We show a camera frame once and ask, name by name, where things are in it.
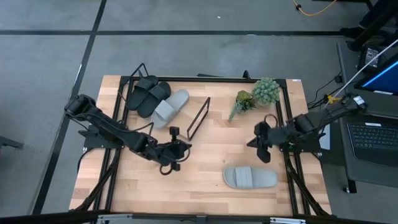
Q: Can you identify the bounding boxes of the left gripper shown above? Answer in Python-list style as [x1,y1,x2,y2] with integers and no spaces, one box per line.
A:
[149,126,193,172]

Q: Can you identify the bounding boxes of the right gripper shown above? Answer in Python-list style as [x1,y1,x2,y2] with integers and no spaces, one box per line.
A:
[248,121,296,164]

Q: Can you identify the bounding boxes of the grey rubber slide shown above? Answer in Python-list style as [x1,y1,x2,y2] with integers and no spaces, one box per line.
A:
[150,89,190,130]
[223,166,278,190]

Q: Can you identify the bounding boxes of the black-framed wooden shelf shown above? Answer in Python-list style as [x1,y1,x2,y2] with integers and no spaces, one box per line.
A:
[118,63,211,141]

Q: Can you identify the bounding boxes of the spiky plant in black pot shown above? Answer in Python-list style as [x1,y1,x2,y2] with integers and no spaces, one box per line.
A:
[228,90,257,123]

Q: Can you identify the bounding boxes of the round succulent in white pot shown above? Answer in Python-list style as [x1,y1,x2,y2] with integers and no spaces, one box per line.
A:
[251,77,280,106]

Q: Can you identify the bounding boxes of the grey desk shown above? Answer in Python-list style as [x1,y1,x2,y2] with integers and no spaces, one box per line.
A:
[337,40,398,194]

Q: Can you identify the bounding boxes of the black laptop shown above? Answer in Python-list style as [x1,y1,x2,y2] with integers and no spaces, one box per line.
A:
[346,120,398,168]

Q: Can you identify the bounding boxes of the black box with label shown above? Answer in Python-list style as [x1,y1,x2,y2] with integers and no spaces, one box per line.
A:
[357,43,386,74]

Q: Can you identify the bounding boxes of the monitor with blue screen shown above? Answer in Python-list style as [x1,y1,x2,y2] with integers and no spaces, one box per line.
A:
[354,58,398,96]

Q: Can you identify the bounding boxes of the person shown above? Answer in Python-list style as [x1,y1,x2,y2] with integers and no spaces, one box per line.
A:
[338,0,398,40]

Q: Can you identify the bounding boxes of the dark chair leg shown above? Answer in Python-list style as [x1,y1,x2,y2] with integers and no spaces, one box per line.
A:
[0,135,25,150]

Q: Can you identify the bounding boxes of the black aluminium table frame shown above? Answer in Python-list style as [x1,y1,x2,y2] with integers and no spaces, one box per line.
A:
[0,74,398,224]

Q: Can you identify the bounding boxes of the white cable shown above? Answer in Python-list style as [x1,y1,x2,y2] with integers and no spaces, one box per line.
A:
[325,39,398,108]

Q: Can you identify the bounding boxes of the yellow cable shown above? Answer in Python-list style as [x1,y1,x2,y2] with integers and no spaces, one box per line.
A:
[292,0,338,17]

